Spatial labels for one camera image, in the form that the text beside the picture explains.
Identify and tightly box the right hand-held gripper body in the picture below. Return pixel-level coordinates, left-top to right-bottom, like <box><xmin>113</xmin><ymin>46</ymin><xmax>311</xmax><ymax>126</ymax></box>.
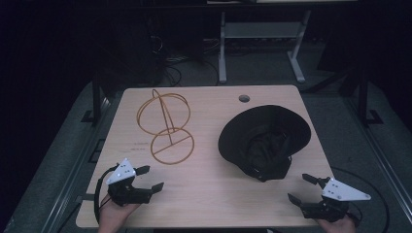
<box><xmin>300</xmin><ymin>177</ymin><xmax>372</xmax><ymax>223</ymax></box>

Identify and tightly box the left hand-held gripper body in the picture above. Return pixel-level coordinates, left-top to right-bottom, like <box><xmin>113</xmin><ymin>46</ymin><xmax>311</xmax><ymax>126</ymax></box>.
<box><xmin>106</xmin><ymin>157</ymin><xmax>154</xmax><ymax>208</ymax></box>

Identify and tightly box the person's right hand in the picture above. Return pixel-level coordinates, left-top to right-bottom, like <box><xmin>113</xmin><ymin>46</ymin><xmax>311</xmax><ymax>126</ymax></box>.
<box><xmin>315</xmin><ymin>216</ymin><xmax>358</xmax><ymax>233</ymax></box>

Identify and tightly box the person's left hand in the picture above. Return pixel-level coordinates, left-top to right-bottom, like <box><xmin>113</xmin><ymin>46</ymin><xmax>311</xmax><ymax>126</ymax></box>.
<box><xmin>98</xmin><ymin>193</ymin><xmax>141</xmax><ymax>233</ymax></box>

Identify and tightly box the black bucket hat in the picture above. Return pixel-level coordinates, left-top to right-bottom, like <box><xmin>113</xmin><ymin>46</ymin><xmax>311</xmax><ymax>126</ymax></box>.
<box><xmin>217</xmin><ymin>104</ymin><xmax>312</xmax><ymax>183</ymax></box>

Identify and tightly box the black metal stand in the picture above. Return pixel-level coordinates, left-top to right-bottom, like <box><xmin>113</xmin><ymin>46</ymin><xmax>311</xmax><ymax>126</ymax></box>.
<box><xmin>338</xmin><ymin>62</ymin><xmax>385</xmax><ymax>128</ymax></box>
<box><xmin>80</xmin><ymin>72</ymin><xmax>113</xmax><ymax>124</ymax></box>

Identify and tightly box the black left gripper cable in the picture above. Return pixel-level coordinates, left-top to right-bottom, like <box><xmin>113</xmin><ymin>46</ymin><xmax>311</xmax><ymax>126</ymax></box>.
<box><xmin>93</xmin><ymin>164</ymin><xmax>120</xmax><ymax>225</ymax></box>

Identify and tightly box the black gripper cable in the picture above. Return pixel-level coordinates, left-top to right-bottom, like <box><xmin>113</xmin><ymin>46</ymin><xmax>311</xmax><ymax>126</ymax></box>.
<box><xmin>93</xmin><ymin>164</ymin><xmax>120</xmax><ymax>225</ymax></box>
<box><xmin>329</xmin><ymin>166</ymin><xmax>391</xmax><ymax>233</ymax></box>

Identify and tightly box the gold wire hat stand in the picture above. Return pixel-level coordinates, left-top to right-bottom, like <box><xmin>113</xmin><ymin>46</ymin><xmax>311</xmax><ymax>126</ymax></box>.
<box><xmin>136</xmin><ymin>88</ymin><xmax>195</xmax><ymax>166</ymax></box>

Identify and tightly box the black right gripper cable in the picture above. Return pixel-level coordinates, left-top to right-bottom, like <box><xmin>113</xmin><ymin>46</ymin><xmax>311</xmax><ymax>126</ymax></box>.
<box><xmin>329</xmin><ymin>166</ymin><xmax>391</xmax><ymax>233</ymax></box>

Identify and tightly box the bundle of floor cables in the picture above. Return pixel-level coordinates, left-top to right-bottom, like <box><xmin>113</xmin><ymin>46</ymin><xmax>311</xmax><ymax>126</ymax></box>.
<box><xmin>149</xmin><ymin>33</ymin><xmax>222</xmax><ymax>87</ymax></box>

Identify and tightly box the white metal table frame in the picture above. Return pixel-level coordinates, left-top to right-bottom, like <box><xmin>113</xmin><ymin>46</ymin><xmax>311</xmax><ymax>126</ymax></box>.
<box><xmin>218</xmin><ymin>9</ymin><xmax>313</xmax><ymax>84</ymax></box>

